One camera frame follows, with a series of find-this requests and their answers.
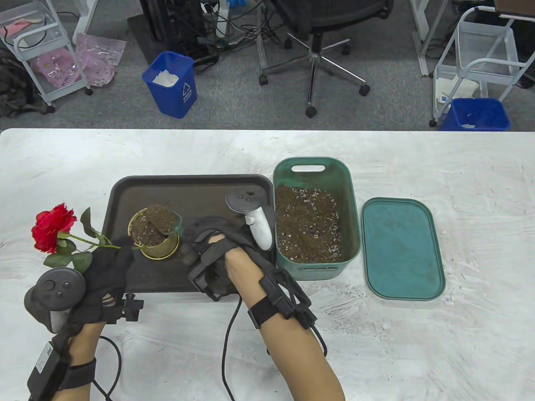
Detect brown potting mix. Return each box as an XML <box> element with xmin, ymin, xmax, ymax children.
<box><xmin>130</xmin><ymin>186</ymin><xmax>343</xmax><ymax>264</ymax></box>

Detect gold flower pot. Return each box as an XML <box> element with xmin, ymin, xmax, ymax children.
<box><xmin>127</xmin><ymin>208</ymin><xmax>181</xmax><ymax>261</ymax></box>

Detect bundle of black cables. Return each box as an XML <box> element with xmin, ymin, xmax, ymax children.
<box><xmin>184</xmin><ymin>0</ymin><xmax>293</xmax><ymax>63</ymax></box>

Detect pink plastic bag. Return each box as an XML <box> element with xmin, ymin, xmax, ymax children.
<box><xmin>33</xmin><ymin>47</ymin><xmax>80</xmax><ymax>88</ymax></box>
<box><xmin>75</xmin><ymin>33</ymin><xmax>127</xmax><ymax>87</ymax></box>

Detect white wire cart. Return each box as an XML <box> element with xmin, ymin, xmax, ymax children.
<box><xmin>429</xmin><ymin>6</ymin><xmax>535</xmax><ymax>128</ymax></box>
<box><xmin>0</xmin><ymin>0</ymin><xmax>93</xmax><ymax>106</ymax></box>

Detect green plastic trowel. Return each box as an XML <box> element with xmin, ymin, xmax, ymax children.
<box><xmin>144</xmin><ymin>205</ymin><xmax>186</xmax><ymax>236</ymax></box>

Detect green plastic bin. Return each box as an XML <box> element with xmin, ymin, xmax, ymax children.
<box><xmin>273</xmin><ymin>157</ymin><xmax>362</xmax><ymax>279</ymax></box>

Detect black cable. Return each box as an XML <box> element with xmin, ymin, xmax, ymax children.
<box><xmin>91</xmin><ymin>335</ymin><xmax>124</xmax><ymax>401</ymax></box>
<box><xmin>221</xmin><ymin>294</ymin><xmax>329</xmax><ymax>401</ymax></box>

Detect pink paper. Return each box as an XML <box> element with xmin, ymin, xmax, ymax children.
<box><xmin>0</xmin><ymin>21</ymin><xmax>32</xmax><ymax>38</ymax></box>

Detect blue trash bin white symbol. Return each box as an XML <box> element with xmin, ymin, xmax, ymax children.
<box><xmin>142</xmin><ymin>51</ymin><xmax>198</xmax><ymax>119</ymax></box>

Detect black lattice wrist mount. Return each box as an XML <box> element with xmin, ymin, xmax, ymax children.
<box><xmin>247</xmin><ymin>267</ymin><xmax>318</xmax><ymax>330</ymax></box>

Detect black computer tower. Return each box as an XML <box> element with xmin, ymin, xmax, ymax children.
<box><xmin>139</xmin><ymin>0</ymin><xmax>209</xmax><ymax>59</ymax></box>

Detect red artificial rose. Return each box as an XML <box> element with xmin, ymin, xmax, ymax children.
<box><xmin>31</xmin><ymin>203</ymin><xmax>149</xmax><ymax>274</ymax></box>

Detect person's right hand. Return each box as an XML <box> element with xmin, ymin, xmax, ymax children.
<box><xmin>180</xmin><ymin>215</ymin><xmax>276</xmax><ymax>301</ymax></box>

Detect person's left hand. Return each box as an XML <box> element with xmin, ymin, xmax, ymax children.
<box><xmin>69</xmin><ymin>235</ymin><xmax>135</xmax><ymax>341</ymax></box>

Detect person's right forearm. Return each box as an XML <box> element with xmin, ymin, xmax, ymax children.
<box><xmin>225</xmin><ymin>246</ymin><xmax>346</xmax><ymax>401</ymax></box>

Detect black backpack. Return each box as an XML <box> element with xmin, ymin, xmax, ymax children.
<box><xmin>0</xmin><ymin>45</ymin><xmax>56</xmax><ymax>119</ymax></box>

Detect black office chair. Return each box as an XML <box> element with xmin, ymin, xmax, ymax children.
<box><xmin>257</xmin><ymin>0</ymin><xmax>394</xmax><ymax>119</ymax></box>

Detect white desk leg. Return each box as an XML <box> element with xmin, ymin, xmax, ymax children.
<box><xmin>73</xmin><ymin>0</ymin><xmax>101</xmax><ymax>42</ymax></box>
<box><xmin>410</xmin><ymin>0</ymin><xmax>450</xmax><ymax>77</ymax></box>

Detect black floor mat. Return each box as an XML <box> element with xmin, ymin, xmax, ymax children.
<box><xmin>127</xmin><ymin>15</ymin><xmax>168</xmax><ymax>65</ymax></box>

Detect green bin lid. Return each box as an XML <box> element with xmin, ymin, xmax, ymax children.
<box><xmin>362</xmin><ymin>198</ymin><xmax>446</xmax><ymax>300</ymax></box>

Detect dark brown tray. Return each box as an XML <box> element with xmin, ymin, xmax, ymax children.
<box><xmin>93</xmin><ymin>174</ymin><xmax>277</xmax><ymax>293</ymax></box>

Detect grey handheld controller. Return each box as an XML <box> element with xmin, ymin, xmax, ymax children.
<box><xmin>226</xmin><ymin>190</ymin><xmax>274</xmax><ymax>251</ymax></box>
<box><xmin>24</xmin><ymin>267</ymin><xmax>87</xmax><ymax>334</ymax></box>

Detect person's left forearm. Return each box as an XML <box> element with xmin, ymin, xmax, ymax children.
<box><xmin>42</xmin><ymin>322</ymin><xmax>105</xmax><ymax>401</ymax></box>

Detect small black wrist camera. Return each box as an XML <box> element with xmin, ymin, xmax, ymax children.
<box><xmin>188</xmin><ymin>257</ymin><xmax>237</xmax><ymax>302</ymax></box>
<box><xmin>122</xmin><ymin>294</ymin><xmax>145</xmax><ymax>322</ymax></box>

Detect brown cardboard box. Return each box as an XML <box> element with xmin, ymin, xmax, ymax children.
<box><xmin>495</xmin><ymin>0</ymin><xmax>535</xmax><ymax>19</ymax></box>

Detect black box with white label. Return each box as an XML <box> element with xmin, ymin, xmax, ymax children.
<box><xmin>27</xmin><ymin>342</ymin><xmax>97</xmax><ymax>401</ymax></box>

